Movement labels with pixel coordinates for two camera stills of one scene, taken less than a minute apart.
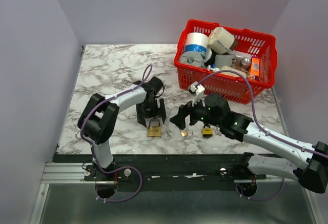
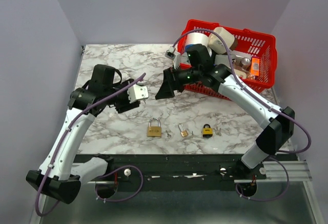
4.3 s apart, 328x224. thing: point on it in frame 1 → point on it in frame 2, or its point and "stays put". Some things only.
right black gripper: x=183 y=110 → x=170 y=83
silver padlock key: x=168 y=136 stays put
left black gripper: x=158 y=113 → x=126 y=105
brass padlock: x=154 y=129 stays put
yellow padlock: x=207 y=132 stays put
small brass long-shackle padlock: x=184 y=133 stays put
